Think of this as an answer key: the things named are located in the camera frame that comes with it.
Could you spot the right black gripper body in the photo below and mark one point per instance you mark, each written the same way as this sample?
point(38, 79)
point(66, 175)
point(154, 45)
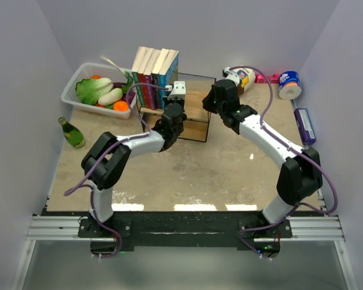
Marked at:
point(221, 110)

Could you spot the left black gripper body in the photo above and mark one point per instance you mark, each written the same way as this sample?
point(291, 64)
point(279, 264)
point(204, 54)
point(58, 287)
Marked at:
point(181, 101)

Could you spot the black wire wooden shelf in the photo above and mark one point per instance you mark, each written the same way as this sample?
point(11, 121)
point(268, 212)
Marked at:
point(196, 126)

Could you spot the purple book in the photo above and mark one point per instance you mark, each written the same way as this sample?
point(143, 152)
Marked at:
point(152, 56)

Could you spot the blue 26-storey treehouse book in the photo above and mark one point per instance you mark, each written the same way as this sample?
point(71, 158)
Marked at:
point(169, 70)

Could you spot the green 104-storey treehouse book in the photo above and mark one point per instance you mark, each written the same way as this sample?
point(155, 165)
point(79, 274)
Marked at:
point(135, 74)

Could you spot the little women book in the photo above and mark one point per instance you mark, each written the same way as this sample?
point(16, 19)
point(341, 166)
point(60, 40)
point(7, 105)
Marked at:
point(155, 75)

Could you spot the red treehouse book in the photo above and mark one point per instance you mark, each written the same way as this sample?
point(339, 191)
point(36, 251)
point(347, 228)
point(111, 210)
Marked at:
point(141, 69)

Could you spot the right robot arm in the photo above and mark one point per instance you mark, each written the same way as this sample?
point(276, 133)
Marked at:
point(298, 177)

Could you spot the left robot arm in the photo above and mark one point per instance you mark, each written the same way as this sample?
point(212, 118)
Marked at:
point(104, 164)

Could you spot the brown core paper roll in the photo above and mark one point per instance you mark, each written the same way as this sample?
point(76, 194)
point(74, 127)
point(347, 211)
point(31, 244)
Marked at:
point(247, 79)

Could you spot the pink plastic object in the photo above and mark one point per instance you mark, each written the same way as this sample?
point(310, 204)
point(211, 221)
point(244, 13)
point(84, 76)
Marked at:
point(273, 79)

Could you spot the toy purple onion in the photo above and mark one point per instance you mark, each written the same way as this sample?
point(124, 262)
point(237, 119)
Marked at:
point(129, 97)

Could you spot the toy orange carrot slice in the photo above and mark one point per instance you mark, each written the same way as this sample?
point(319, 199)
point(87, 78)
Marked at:
point(121, 106)

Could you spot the toy green leek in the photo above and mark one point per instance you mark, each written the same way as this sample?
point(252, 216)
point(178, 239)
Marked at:
point(129, 78)

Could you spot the toy white radish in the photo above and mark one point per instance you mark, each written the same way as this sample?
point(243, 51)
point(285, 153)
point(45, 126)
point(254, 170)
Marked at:
point(111, 97)

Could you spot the blue wrapped toilet roll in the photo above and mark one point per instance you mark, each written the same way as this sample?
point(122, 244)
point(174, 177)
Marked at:
point(290, 86)

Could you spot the purple box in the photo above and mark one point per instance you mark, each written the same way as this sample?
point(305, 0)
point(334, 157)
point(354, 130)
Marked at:
point(304, 126)

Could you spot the toy green cabbage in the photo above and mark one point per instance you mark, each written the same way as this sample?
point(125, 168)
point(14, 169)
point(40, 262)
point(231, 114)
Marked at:
point(89, 91)

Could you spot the white plastic basket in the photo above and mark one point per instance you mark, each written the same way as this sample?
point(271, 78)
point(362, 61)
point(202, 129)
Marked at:
point(85, 71)

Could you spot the green glass bottle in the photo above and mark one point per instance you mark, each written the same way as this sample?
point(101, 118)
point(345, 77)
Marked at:
point(72, 134)

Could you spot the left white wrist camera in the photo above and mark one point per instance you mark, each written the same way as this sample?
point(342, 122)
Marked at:
point(176, 91)

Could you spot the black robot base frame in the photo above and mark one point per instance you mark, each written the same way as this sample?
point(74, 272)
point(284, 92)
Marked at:
point(128, 230)

